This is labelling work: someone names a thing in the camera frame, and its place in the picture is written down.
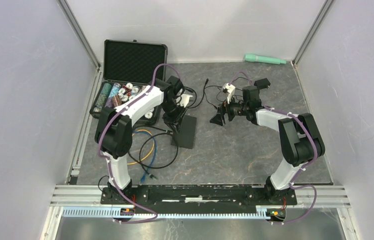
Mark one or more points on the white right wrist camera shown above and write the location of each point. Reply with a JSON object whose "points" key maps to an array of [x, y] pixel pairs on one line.
{"points": [[229, 90]]}

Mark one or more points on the black poker chip case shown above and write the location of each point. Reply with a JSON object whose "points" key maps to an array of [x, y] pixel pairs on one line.
{"points": [[127, 62]]}

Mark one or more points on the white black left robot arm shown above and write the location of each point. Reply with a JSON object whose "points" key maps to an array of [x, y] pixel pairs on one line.
{"points": [[115, 126]]}

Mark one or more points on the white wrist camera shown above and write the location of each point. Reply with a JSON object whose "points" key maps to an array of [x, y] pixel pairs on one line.
{"points": [[183, 101], [229, 90]]}

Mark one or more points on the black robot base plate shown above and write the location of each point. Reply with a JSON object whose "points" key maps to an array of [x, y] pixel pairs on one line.
{"points": [[196, 199]]}

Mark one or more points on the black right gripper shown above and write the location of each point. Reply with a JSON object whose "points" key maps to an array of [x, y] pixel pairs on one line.
{"points": [[217, 119]]}

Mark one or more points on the black router box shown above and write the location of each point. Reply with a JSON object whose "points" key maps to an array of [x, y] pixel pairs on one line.
{"points": [[187, 134]]}

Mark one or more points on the black power adapter plug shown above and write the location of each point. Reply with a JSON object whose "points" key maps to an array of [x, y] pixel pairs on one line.
{"points": [[263, 83]]}

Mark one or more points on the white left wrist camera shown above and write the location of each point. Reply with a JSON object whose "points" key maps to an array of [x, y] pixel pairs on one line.
{"points": [[183, 101]]}

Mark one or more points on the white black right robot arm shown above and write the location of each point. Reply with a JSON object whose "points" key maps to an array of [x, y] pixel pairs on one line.
{"points": [[300, 140]]}

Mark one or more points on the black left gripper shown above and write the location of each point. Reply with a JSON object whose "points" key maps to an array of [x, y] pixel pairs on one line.
{"points": [[176, 120]]}

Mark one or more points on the mint green flashlight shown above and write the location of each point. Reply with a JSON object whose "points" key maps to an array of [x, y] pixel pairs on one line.
{"points": [[253, 58]]}

